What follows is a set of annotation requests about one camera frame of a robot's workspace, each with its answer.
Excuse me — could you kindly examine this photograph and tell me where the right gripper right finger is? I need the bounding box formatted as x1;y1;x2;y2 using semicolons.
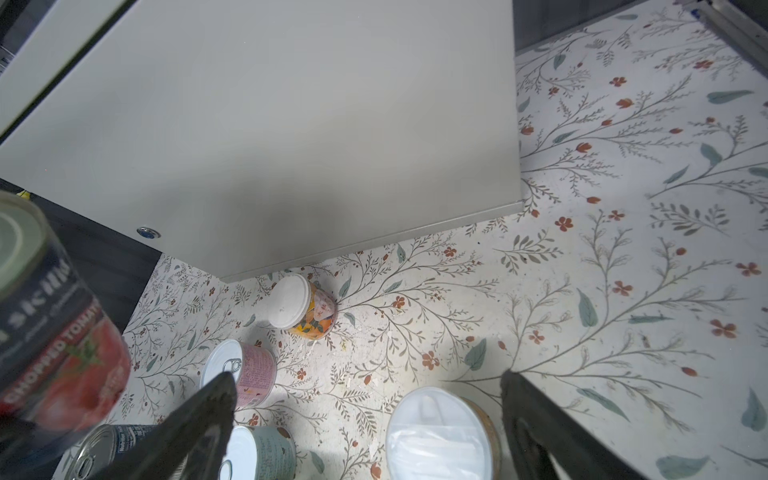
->
500;371;644;479

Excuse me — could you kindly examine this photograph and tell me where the grey metal cabinet box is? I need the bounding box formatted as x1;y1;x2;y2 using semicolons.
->
1;1;522;281

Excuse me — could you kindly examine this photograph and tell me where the orange fruit can white lid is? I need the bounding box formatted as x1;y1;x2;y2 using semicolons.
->
267;274;337;341

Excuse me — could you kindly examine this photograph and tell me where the green label can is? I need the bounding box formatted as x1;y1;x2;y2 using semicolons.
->
218;426;297;480

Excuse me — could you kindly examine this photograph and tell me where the pink label can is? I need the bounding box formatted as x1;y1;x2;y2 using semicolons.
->
199;339;277;408

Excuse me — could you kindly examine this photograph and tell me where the yellow green can plastic lid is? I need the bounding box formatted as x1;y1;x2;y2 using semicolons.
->
385;387;502;480

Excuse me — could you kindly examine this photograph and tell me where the floral patterned mat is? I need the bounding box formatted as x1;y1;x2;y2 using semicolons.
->
110;1;767;479

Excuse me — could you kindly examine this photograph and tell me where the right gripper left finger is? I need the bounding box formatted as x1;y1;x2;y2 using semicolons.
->
95;372;238;479

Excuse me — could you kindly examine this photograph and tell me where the dark tomato tin can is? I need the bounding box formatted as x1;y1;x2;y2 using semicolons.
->
1;192;131;433

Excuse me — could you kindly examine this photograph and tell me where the blue label tin can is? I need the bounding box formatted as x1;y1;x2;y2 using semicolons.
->
54;424;156;480

